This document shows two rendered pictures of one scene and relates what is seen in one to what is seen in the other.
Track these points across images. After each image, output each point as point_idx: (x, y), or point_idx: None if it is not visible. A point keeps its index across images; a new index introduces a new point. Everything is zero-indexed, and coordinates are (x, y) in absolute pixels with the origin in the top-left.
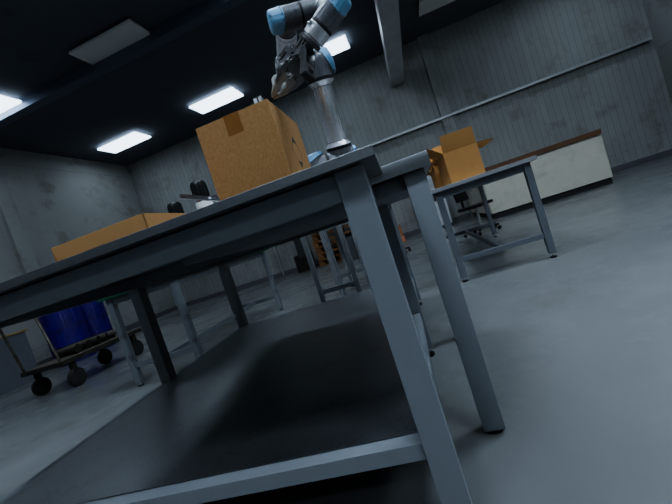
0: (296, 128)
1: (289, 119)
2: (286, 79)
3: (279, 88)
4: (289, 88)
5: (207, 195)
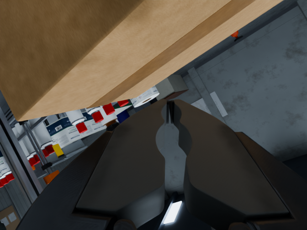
0: (18, 77)
1: (68, 50)
2: (193, 171)
3: (186, 118)
4: (127, 142)
5: (108, 126)
